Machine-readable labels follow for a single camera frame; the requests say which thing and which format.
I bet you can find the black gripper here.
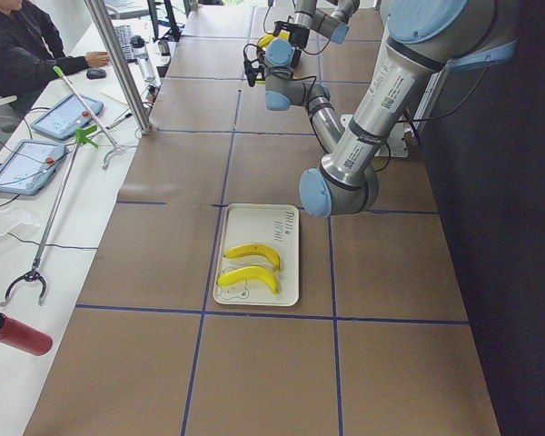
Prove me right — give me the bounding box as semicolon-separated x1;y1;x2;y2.
288;23;309;50

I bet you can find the yellow banana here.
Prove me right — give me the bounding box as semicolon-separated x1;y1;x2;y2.
257;31;290;47
223;243;282;273
216;265;280;294

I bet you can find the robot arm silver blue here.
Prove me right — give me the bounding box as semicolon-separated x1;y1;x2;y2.
287;0;360;49
243;1;520;217

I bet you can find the steel cup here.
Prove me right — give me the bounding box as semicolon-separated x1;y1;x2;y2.
157;40;170;56

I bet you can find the grey water bottle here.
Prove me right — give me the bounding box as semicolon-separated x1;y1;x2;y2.
130;35;156;84

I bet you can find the black keyboard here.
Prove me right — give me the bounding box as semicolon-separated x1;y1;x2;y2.
114;25;135;63

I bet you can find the white bear tray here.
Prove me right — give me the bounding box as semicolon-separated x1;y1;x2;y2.
213;203;300;307

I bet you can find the black computer mouse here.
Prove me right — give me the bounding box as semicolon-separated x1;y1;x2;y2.
86;68;106;80

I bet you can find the far teach pendant tablet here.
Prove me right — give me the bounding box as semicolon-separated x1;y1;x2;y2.
31;94;92;141

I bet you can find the teach pendant tablet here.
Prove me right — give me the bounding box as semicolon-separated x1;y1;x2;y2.
31;94;92;141
0;139;66;196

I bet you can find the person in black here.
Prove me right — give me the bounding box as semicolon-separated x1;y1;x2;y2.
0;1;110;97

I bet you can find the near teach pendant tablet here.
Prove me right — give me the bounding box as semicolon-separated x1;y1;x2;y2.
0;139;66;196

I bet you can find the red bottle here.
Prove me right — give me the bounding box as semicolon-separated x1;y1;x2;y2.
0;312;53;356

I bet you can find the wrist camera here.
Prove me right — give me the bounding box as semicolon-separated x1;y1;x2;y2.
243;43;265;87
272;20;294;36

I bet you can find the aluminium frame post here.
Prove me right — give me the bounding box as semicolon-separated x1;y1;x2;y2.
84;0;152;135

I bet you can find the green handled reacher grabber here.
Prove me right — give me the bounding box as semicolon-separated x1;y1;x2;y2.
0;126;97;308

